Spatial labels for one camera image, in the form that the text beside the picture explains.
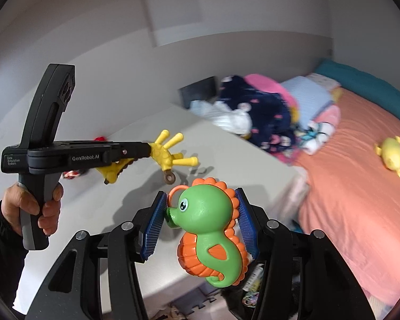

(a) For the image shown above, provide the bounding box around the cartoon boy doll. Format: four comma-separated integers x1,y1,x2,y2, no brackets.
62,170,86,179

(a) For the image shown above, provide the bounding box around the pink blanket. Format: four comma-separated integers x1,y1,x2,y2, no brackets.
244,73,342,155

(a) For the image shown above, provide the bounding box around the orange bed sheet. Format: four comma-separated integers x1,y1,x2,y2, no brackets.
295,90,400,306

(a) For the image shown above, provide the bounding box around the white crumpled cloth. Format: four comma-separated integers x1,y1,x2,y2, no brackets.
189,101,252,137

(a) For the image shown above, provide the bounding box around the teal pillow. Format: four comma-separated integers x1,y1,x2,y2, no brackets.
314,59,400,116

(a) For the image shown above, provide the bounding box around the red heart plush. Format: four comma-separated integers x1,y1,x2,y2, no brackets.
94,136,107,142

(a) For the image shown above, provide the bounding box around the yellow duck plush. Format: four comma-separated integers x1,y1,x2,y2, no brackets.
374,136,400,178

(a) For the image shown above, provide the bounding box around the green orange seahorse toy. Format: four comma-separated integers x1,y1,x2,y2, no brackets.
165,177,249,288

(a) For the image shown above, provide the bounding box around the light blue folded cloth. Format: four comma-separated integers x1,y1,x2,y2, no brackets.
281,76,334,130

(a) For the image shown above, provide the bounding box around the black box on floor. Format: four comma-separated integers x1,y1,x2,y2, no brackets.
178,76,217,109

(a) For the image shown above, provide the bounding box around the navy patterned blanket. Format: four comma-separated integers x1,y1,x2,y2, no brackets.
218,75,296,154

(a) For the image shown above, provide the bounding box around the person's left hand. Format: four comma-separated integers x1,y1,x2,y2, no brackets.
0,182,64,237

